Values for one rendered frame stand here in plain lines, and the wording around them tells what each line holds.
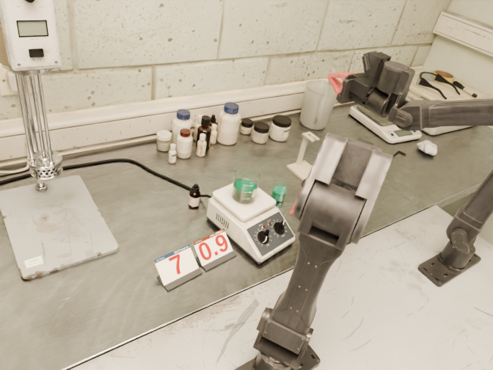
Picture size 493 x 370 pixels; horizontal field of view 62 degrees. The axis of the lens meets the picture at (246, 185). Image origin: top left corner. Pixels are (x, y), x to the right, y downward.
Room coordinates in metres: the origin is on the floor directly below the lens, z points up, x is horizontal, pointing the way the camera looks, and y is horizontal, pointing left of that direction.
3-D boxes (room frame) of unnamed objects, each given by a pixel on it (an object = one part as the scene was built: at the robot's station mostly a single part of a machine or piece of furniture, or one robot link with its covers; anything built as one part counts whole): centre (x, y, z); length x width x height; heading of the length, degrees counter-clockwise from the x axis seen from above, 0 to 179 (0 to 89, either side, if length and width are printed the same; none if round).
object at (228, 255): (0.67, 0.04, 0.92); 0.09 x 0.06 x 0.04; 138
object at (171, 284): (0.59, 0.11, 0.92); 0.09 x 0.06 x 0.04; 138
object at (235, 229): (0.78, -0.02, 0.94); 0.22 x 0.13 x 0.08; 51
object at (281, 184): (0.94, -0.10, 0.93); 0.04 x 0.04 x 0.06
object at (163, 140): (1.07, 0.28, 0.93); 0.05 x 0.05 x 0.05
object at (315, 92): (1.44, -0.20, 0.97); 0.18 x 0.13 x 0.15; 178
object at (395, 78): (0.95, -0.31, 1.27); 0.12 x 0.09 x 0.12; 58
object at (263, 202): (0.80, 0.00, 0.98); 0.12 x 0.12 x 0.01; 51
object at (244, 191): (0.79, 0.00, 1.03); 0.07 x 0.06 x 0.08; 101
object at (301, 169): (1.10, -0.17, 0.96); 0.08 x 0.08 x 0.13; 43
